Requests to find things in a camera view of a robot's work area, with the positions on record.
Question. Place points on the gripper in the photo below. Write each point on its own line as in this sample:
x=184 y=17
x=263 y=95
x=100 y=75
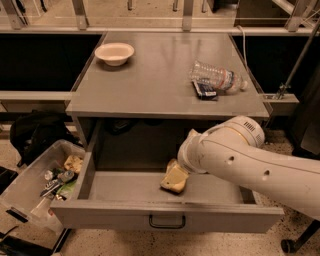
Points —
x=183 y=156

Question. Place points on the black drawer handle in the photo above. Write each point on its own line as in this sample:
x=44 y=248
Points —
x=167 y=222

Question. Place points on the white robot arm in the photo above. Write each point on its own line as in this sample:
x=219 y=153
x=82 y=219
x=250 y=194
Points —
x=232 y=151

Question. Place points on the clear plastic storage bin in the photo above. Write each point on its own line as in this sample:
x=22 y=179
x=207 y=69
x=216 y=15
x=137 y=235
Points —
x=22 y=196

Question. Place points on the dark snack wrapper in bin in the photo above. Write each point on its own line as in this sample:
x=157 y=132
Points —
x=61 y=179

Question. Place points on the white bowl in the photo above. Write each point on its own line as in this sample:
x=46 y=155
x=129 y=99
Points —
x=114 y=54

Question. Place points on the grey cabinet counter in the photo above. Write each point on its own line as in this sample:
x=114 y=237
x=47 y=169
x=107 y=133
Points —
x=155 y=83

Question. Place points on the clear plastic water bottle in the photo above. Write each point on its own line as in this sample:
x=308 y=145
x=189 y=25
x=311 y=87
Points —
x=218 y=78

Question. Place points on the yellow sponge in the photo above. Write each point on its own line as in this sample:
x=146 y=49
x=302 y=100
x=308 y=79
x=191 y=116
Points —
x=174 y=180

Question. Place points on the grey open top drawer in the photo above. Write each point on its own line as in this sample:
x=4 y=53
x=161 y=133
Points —
x=119 y=186

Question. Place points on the crumpled yellow snack bag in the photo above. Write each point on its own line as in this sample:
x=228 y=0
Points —
x=73 y=163

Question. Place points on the dark blue snack packet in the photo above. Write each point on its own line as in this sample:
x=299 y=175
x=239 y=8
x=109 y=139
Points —
x=204 y=91

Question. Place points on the black backpack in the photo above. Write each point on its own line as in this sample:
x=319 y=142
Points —
x=32 y=134

